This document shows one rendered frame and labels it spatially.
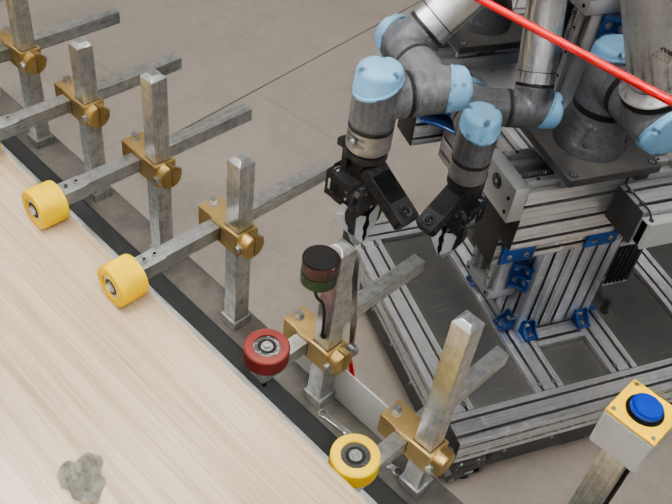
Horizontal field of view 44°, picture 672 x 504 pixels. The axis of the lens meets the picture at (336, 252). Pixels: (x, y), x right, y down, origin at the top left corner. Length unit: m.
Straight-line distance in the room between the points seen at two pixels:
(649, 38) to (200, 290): 1.00
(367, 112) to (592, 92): 0.57
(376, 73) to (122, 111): 2.32
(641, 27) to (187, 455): 0.98
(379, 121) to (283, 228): 1.70
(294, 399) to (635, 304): 1.41
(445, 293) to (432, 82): 1.32
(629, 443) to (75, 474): 0.77
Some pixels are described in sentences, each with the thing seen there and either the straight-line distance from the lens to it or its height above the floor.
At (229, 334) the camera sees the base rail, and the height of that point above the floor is 0.70.
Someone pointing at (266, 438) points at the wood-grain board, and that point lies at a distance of 1.34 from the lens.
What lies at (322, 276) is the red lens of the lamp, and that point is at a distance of 1.29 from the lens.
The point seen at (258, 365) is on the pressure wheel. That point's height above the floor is 0.90.
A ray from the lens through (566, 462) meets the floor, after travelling 2.56.
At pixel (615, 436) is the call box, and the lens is 1.10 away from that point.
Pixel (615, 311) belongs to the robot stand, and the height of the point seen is 0.21.
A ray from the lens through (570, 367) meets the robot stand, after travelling 2.49.
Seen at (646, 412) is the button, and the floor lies 1.23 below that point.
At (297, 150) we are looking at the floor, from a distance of 3.32.
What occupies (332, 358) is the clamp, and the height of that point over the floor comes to 0.86.
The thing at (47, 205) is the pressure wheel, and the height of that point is 0.97.
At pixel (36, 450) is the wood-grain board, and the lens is 1.36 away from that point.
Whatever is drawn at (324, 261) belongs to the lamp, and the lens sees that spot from 1.29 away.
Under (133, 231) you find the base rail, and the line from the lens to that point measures 1.93.
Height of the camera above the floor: 2.03
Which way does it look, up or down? 44 degrees down
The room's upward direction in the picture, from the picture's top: 9 degrees clockwise
